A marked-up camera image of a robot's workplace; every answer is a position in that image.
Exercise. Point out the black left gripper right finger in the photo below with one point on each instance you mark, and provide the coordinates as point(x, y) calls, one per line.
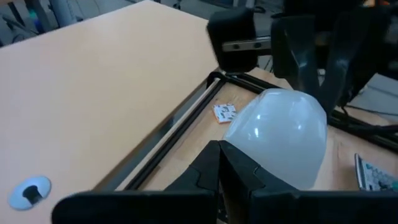
point(311, 208)

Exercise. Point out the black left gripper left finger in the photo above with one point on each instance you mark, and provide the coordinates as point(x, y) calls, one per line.
point(140, 208)

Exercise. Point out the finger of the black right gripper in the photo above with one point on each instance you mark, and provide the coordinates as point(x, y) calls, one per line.
point(345, 68)
point(295, 53)

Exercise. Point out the beige wooden desk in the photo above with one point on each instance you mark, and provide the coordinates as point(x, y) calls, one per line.
point(93, 93)

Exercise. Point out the small white orange printed packet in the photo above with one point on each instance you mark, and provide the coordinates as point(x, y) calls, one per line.
point(225, 112)

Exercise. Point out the black aluminium frame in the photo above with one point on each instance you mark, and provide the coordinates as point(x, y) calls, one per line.
point(174, 140)

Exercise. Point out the grey desk calculator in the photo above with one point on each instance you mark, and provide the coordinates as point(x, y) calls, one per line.
point(376, 175)

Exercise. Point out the white lightbulb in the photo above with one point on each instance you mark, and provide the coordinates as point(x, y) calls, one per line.
point(280, 137)

